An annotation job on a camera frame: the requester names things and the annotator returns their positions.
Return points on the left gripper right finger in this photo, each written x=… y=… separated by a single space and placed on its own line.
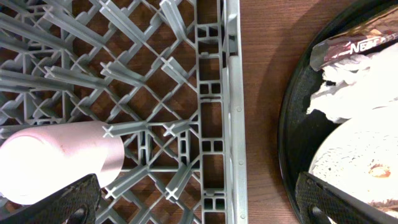
x=320 y=202

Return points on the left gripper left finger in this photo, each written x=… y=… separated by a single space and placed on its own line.
x=75 y=203

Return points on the pink cup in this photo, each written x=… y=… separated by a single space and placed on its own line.
x=36 y=162

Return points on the grey plastic dishwasher rack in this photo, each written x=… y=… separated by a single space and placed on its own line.
x=165 y=75

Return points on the food scraps on plate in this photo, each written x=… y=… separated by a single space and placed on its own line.
x=363 y=165

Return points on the grey plate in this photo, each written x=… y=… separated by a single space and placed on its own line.
x=382 y=120

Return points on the round black tray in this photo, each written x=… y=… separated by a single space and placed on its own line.
x=300 y=134

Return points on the crumpled white napkin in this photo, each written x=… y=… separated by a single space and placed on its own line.
x=357 y=84

